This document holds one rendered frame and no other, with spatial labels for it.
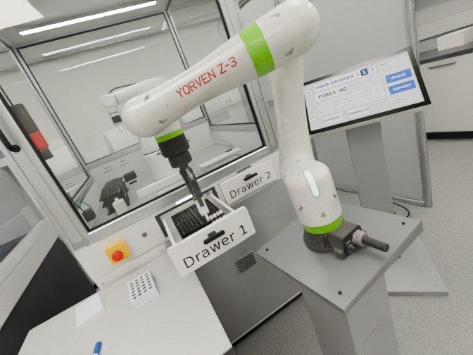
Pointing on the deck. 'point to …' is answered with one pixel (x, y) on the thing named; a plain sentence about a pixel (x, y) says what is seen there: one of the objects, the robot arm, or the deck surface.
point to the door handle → (8, 144)
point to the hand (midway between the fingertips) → (200, 205)
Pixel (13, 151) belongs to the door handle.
